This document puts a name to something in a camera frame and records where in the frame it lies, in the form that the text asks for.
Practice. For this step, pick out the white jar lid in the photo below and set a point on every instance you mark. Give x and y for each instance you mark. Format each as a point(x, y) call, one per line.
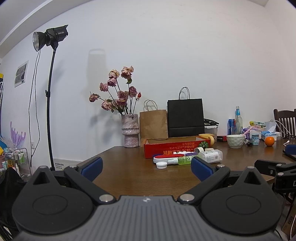
point(161, 165)

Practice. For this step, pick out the dried pink roses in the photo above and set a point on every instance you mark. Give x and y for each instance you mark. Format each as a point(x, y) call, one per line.
point(122, 97)

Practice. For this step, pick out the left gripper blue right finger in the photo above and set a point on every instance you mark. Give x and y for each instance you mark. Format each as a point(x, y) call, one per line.
point(212, 177)

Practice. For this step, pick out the white wall heater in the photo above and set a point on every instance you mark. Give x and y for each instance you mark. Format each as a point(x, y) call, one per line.
point(61, 164)

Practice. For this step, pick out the black paper bag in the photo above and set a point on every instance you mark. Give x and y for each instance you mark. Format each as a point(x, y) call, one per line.
point(185, 115)

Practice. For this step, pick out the yellow mug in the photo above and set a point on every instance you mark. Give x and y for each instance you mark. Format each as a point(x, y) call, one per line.
point(208, 136)

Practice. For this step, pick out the clear food container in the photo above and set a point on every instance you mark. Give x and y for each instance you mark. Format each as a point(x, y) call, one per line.
point(211, 126)

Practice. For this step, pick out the blue soda can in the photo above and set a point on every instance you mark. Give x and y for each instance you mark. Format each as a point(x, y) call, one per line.
point(231, 127)

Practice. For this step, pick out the white ceramic bowl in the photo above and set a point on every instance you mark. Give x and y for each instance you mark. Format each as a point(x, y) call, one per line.
point(236, 141)

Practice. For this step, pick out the tissue box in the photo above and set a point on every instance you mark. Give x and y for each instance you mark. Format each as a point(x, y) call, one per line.
point(270, 130)

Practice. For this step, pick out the red white lint brush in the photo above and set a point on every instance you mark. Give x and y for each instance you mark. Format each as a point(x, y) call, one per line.
point(171, 159)

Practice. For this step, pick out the brown paper bag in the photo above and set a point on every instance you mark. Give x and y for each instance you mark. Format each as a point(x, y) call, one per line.
point(153, 122)

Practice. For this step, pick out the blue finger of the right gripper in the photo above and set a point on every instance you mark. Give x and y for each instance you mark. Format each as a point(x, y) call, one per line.
point(290, 149)

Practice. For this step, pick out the red book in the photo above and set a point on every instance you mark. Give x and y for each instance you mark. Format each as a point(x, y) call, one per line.
point(221, 138)

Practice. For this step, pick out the small blue white cup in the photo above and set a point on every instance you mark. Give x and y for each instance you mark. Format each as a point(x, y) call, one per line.
point(255, 138)

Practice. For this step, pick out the clear glass bottle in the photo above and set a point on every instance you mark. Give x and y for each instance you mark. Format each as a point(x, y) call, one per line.
point(238, 120)

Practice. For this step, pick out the red cardboard box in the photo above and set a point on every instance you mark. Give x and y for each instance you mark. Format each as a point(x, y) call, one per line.
point(168, 146)

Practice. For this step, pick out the white tape roll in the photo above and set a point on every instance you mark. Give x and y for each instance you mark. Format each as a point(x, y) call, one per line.
point(198, 150)

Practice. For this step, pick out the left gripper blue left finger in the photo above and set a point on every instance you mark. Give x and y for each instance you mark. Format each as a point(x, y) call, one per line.
point(81, 178)

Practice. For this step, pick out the purple plastic container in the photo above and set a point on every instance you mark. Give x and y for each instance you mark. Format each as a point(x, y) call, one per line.
point(248, 135)

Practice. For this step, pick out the black studio light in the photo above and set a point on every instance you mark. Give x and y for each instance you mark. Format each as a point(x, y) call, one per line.
point(51, 37)

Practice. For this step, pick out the orange fruit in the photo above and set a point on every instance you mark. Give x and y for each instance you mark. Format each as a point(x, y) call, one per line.
point(269, 141)

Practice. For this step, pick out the pink spoon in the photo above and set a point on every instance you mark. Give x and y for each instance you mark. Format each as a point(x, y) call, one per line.
point(251, 128)

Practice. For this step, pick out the pink ceramic vase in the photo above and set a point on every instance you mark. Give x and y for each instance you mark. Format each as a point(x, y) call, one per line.
point(130, 130)

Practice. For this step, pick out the wall poster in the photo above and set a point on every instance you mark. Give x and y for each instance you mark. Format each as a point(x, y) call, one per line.
point(21, 72)

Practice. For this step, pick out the wire storage rack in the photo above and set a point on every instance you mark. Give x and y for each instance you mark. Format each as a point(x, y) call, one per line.
point(17, 159)

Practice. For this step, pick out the dark wooden chair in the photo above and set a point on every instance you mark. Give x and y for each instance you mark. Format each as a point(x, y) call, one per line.
point(285, 120)

